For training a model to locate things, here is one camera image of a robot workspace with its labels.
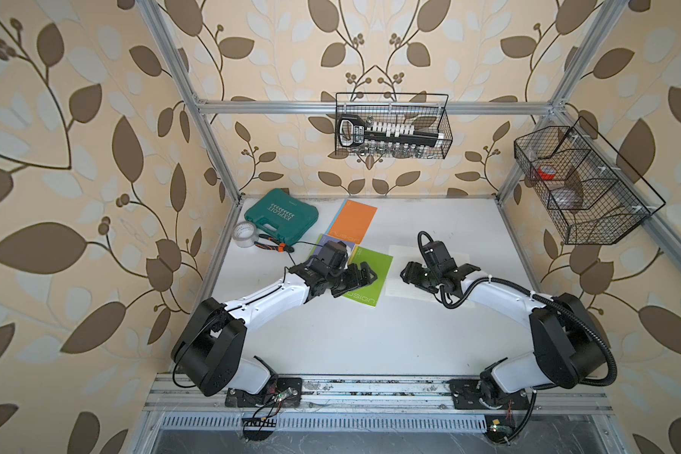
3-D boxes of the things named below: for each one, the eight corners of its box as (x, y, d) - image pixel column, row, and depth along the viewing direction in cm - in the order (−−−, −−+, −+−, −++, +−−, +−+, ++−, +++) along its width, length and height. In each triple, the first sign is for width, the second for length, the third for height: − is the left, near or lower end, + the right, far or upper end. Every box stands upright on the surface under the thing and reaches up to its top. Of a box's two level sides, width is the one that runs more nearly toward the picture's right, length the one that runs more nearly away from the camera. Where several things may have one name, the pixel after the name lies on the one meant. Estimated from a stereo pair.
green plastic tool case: (243, 223, 115) (239, 214, 111) (275, 195, 126) (273, 186, 121) (290, 251, 106) (288, 242, 102) (321, 219, 117) (320, 210, 112)
